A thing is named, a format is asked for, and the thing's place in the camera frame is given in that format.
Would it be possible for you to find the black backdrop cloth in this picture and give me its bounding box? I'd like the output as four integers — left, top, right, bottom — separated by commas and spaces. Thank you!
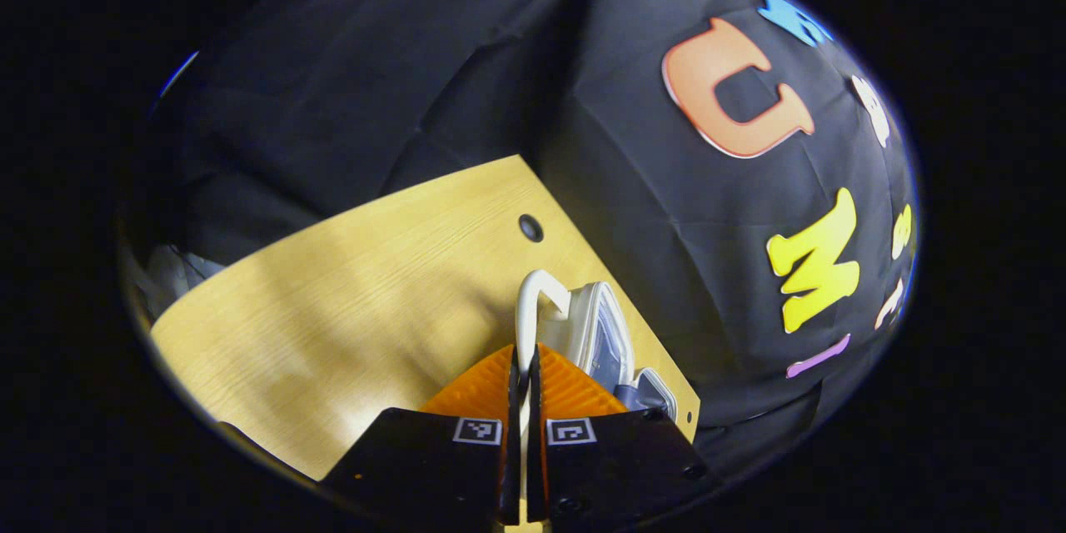
125, 0, 921, 467

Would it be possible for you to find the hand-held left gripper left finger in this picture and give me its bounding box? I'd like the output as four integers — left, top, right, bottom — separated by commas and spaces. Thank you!
321, 343, 522, 528

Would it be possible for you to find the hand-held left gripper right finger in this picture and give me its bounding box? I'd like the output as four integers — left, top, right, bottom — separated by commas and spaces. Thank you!
526, 343, 710, 531

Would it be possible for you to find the white suitcase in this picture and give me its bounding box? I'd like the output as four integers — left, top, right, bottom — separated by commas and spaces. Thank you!
515, 269, 680, 434

